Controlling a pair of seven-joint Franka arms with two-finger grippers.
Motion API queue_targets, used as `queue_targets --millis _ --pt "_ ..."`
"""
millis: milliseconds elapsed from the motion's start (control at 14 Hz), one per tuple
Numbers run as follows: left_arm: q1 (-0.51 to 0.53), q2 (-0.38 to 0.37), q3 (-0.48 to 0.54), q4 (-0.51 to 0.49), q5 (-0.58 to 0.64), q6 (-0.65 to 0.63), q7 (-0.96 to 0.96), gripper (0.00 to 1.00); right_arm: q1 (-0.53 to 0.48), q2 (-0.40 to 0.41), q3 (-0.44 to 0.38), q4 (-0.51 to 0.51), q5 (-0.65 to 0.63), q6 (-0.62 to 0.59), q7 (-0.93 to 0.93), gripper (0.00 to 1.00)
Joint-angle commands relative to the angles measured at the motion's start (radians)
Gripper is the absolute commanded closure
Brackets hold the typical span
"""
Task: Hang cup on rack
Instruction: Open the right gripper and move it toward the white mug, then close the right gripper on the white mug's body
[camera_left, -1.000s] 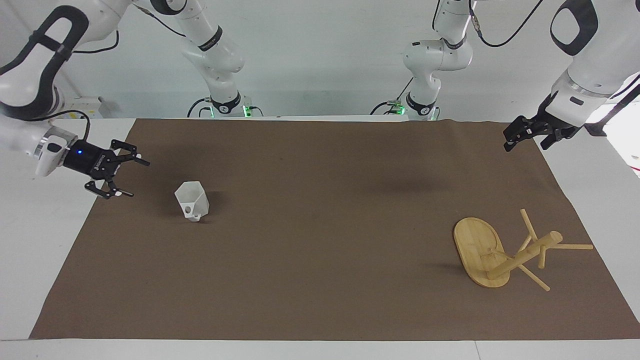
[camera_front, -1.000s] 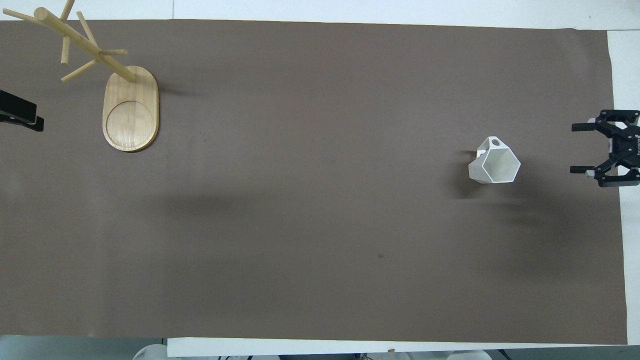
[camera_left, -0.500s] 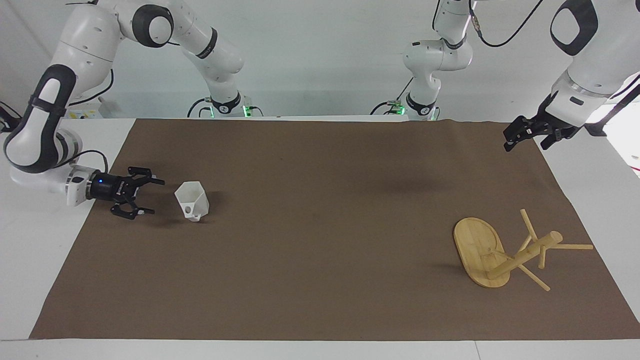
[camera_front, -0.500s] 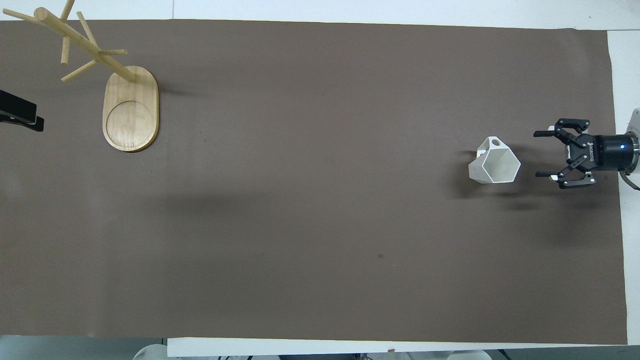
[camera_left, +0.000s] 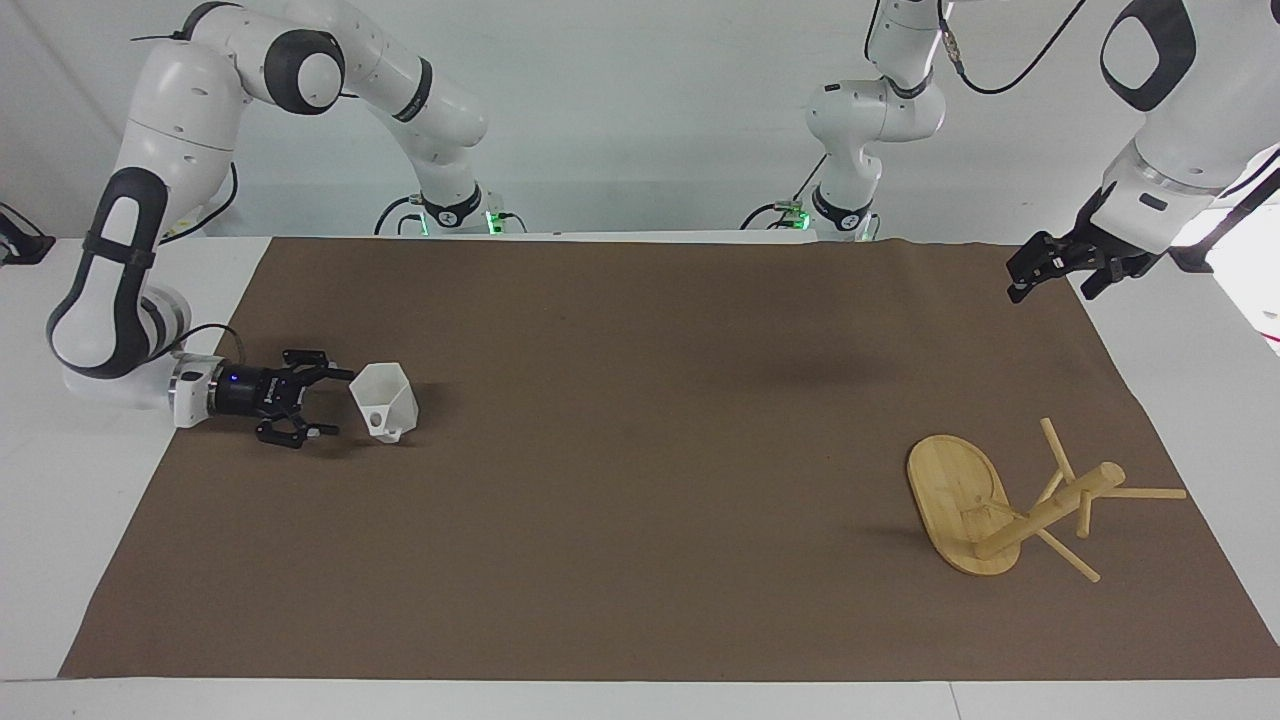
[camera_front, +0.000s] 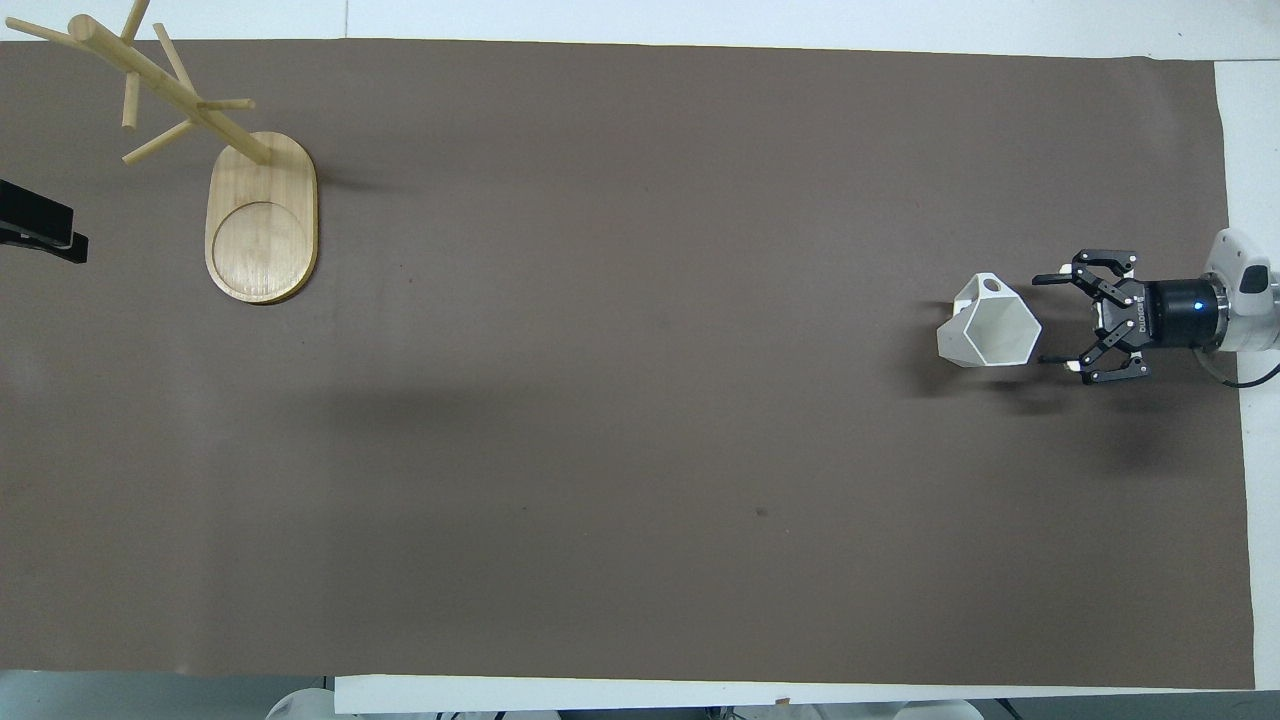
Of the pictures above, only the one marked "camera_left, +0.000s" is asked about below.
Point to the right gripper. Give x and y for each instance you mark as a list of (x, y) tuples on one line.
[(240, 392)]

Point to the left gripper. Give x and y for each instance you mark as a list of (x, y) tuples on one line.
[(1105, 235)]

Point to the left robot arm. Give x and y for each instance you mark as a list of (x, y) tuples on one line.
[(1165, 120)]

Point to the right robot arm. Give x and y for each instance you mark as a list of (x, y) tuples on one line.
[(165, 130)]

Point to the white faceted cup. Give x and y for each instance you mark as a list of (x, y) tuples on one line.
[(385, 400)]

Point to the wooden cup rack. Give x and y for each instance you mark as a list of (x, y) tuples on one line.
[(960, 510)]

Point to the black stand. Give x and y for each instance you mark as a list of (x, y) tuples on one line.
[(1235, 215), (22, 240)]

